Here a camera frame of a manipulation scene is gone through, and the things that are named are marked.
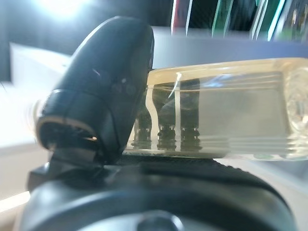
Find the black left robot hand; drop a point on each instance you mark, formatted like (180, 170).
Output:
(96, 84)

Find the clear bottle of yellow tea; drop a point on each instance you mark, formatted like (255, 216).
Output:
(228, 108)

